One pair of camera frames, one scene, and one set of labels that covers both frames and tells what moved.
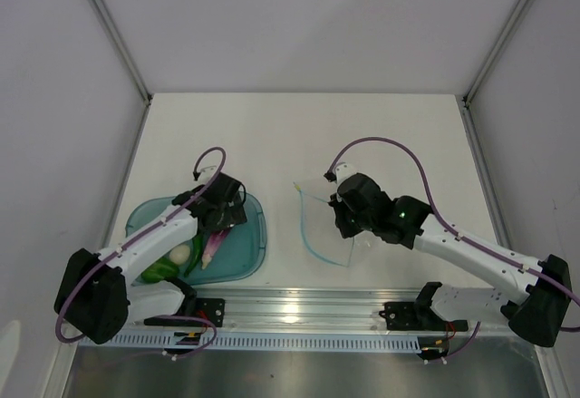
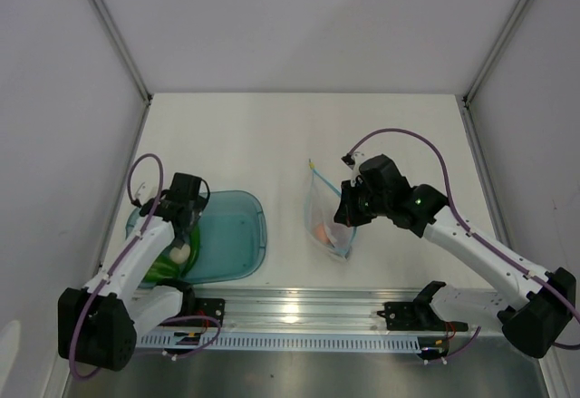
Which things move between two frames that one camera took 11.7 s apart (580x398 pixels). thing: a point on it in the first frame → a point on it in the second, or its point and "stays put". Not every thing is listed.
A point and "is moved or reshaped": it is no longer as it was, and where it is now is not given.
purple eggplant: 213,247 → 340,235
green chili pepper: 196,252 stays put
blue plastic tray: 240,255 stays put
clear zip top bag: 322,231 is moved or reshaped
